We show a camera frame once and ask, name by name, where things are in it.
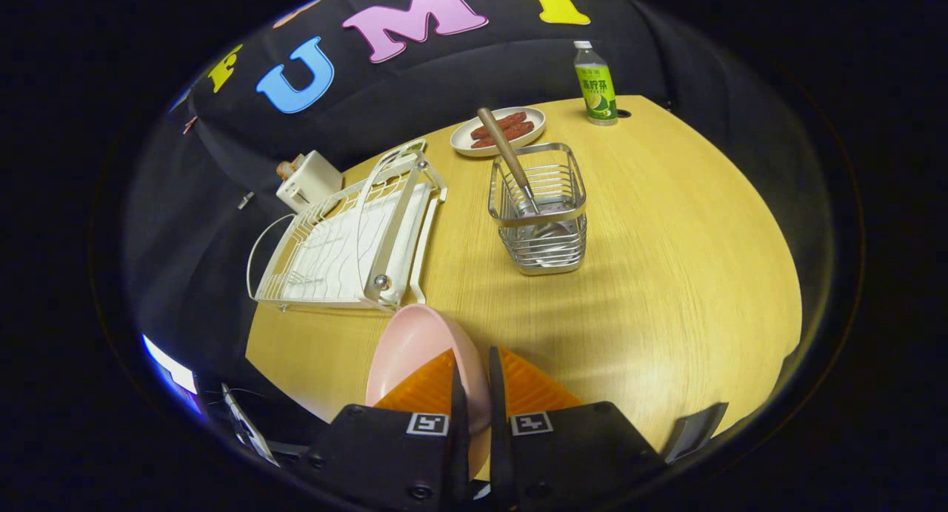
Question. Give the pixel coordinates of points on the pink plate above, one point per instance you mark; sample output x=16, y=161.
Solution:
x=415, y=341

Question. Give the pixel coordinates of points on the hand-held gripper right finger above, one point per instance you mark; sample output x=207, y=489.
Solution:
x=578, y=453

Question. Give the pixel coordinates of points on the small white tag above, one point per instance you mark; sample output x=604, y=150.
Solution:
x=246, y=200

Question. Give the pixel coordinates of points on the toast slice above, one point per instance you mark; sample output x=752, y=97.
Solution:
x=286, y=170

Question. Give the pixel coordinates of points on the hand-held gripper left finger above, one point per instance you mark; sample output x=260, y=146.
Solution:
x=385, y=453

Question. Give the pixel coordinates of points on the small reddish clip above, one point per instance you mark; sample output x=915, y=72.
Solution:
x=189, y=124

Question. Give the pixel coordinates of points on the white plate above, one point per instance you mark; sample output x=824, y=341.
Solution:
x=463, y=135

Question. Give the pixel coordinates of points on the red sausage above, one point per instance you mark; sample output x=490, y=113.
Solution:
x=518, y=132
x=511, y=119

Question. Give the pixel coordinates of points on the green tea bottle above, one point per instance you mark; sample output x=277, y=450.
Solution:
x=596, y=86

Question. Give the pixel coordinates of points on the black backdrop cloth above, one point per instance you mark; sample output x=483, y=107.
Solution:
x=415, y=90

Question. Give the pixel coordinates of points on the white toaster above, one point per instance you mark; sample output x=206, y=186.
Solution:
x=311, y=186

